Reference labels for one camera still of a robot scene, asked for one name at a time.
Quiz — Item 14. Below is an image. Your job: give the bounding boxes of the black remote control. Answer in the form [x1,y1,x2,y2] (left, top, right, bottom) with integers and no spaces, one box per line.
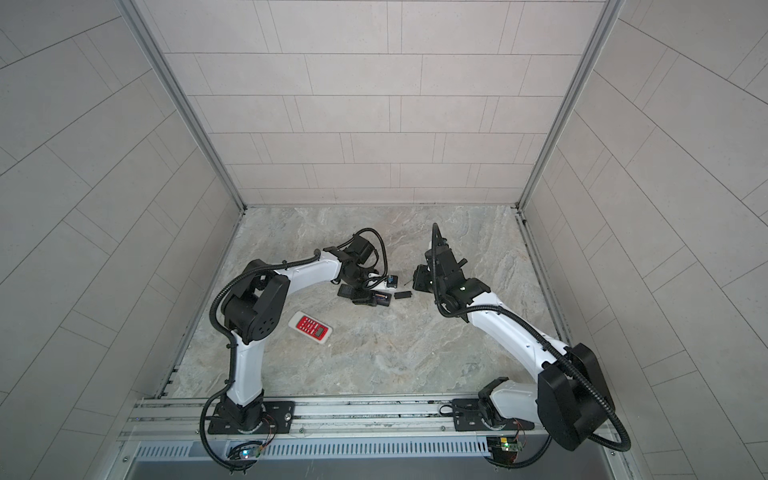
[337,284,392,307]

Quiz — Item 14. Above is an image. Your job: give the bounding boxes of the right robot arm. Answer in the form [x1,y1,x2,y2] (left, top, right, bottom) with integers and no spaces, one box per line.
[413,235,631,452]

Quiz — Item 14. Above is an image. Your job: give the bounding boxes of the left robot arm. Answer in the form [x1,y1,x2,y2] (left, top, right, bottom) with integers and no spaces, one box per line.
[209,228,389,415]

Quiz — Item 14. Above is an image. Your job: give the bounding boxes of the red white remote control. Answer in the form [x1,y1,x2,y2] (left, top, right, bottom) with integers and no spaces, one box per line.
[288,311,332,344]

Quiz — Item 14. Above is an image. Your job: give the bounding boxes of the right circuit board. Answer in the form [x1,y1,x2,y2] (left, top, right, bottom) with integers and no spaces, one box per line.
[486,436,525,465]

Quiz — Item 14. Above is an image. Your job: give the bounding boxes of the circuit board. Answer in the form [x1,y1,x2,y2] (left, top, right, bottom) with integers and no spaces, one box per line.
[486,436,525,465]
[227,440,265,462]

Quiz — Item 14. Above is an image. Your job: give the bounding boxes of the left circuit board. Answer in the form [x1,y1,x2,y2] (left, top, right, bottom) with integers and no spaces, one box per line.
[227,440,265,462]

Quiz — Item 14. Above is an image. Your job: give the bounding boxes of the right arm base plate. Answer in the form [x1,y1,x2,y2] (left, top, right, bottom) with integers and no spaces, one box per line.
[439,398,535,432]

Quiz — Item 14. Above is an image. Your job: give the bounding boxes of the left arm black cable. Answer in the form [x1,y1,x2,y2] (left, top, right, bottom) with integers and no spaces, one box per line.
[208,250,322,361]

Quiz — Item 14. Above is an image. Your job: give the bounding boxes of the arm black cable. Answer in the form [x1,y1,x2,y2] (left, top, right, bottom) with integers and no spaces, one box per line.
[208,250,322,361]
[430,223,632,452]

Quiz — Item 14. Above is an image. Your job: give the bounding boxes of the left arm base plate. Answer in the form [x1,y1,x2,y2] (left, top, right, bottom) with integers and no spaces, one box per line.
[207,398,296,435]

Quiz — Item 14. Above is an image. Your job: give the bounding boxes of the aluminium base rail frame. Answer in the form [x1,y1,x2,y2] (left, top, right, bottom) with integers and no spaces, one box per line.
[117,390,547,442]

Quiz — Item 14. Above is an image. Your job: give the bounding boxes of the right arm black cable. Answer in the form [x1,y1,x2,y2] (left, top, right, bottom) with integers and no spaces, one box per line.
[430,223,632,452]

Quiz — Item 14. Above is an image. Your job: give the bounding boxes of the aluminium corner post left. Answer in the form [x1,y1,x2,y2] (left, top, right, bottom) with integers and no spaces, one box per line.
[115,0,247,213]

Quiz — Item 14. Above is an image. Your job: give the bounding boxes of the aluminium corner post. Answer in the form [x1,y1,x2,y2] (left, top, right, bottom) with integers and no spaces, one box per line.
[115,0,247,213]
[517,0,624,212]

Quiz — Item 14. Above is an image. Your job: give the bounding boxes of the aluminium corner post right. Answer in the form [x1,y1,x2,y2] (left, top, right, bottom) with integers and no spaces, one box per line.
[517,0,624,212]

